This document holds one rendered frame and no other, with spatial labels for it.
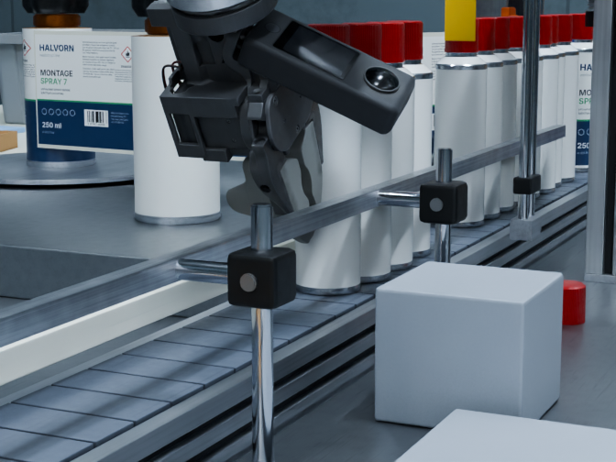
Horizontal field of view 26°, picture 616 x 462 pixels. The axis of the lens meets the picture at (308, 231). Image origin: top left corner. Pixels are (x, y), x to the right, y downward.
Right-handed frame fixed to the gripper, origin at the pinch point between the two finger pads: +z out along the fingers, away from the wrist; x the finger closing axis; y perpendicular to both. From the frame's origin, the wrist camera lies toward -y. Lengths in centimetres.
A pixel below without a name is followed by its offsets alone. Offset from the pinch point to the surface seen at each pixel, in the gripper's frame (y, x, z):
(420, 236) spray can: -1.7, -14.6, 12.6
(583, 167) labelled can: -1, -70, 46
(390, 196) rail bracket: -4.9, -3.9, -0.3
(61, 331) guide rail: 3.7, 24.4, -11.5
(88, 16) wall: 332, -407, 226
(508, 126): -1.4, -42.2, 20.2
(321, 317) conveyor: -3.0, 7.1, 2.3
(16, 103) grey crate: 161, -150, 96
